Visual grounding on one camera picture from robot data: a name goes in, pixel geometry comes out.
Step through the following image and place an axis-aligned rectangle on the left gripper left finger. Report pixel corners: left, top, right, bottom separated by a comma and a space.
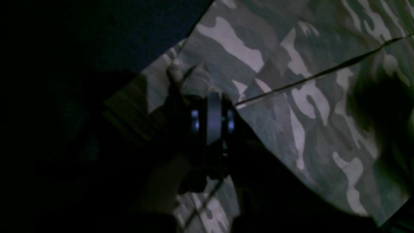
1, 68, 190, 233

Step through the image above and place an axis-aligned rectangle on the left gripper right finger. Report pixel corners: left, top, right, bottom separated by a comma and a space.
207, 93, 380, 233

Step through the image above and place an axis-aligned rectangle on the black table cloth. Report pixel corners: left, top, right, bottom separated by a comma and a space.
68, 0, 212, 73

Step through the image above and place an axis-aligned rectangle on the camouflage t-shirt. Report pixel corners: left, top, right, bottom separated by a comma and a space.
104, 0, 413, 226

